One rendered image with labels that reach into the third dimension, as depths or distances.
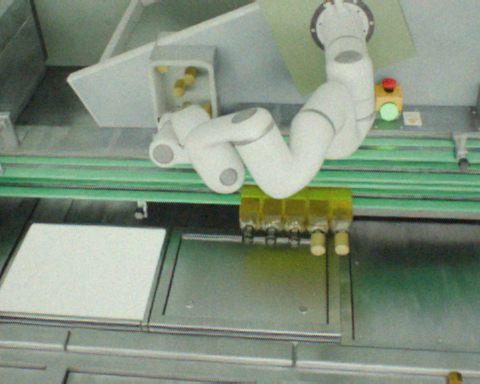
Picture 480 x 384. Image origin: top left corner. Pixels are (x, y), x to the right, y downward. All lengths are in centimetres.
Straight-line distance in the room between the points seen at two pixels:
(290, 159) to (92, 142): 87
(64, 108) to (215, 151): 135
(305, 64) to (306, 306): 61
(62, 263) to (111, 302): 21
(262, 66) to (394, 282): 67
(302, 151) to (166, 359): 67
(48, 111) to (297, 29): 118
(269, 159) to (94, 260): 80
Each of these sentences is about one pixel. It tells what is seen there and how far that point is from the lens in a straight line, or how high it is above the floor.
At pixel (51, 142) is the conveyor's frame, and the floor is 84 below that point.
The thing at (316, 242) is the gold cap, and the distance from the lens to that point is 162.
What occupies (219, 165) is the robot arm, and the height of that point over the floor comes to 133.
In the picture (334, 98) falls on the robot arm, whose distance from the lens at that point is 127.
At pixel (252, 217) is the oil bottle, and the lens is 166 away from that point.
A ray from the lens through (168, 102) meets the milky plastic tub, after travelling 186.
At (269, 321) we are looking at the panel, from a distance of 163.
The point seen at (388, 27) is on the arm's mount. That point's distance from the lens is 166.
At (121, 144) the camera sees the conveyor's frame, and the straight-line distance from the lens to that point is 190.
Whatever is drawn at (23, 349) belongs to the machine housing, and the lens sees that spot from 174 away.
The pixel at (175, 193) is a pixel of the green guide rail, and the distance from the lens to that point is 184.
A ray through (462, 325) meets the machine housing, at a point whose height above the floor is 124.
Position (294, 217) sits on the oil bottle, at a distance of 166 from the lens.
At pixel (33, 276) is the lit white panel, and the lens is 185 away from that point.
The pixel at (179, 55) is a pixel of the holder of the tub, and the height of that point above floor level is 80.
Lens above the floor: 227
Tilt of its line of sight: 52 degrees down
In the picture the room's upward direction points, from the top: 170 degrees counter-clockwise
